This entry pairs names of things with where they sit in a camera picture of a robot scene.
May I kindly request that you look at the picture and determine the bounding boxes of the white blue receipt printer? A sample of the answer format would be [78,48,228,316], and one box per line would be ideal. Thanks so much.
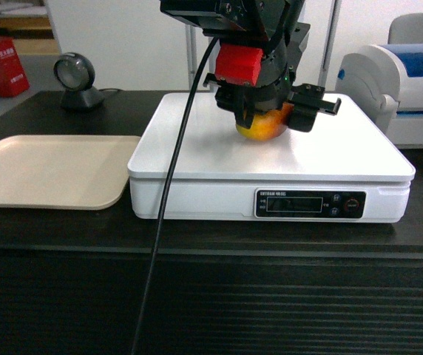
[335,44,423,148]

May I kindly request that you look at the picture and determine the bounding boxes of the red yellow mango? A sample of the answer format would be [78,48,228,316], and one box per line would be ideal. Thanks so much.
[235,103,294,141]

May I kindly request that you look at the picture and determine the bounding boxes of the red block on gripper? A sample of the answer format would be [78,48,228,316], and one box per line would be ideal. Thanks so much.
[214,43,264,87]

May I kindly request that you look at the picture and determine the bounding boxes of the beige plastic tray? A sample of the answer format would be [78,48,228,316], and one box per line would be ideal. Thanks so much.
[0,135,140,210]

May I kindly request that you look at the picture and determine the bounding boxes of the red fire extinguisher box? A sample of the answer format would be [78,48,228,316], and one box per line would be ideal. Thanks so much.
[0,36,30,98]

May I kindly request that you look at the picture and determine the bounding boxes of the black cable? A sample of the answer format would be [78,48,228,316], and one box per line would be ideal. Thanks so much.
[130,35,220,355]

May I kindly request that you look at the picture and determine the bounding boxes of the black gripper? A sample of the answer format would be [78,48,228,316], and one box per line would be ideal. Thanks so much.
[203,41,341,132]

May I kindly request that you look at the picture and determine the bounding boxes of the black barcode scanner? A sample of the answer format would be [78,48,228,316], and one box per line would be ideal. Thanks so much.
[53,53,104,112]

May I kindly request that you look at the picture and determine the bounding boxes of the grey chair back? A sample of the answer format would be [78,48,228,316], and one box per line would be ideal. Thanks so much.
[388,13,423,44]

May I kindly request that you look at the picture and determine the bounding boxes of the white checkout scale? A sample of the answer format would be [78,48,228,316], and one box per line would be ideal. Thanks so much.
[127,93,416,223]

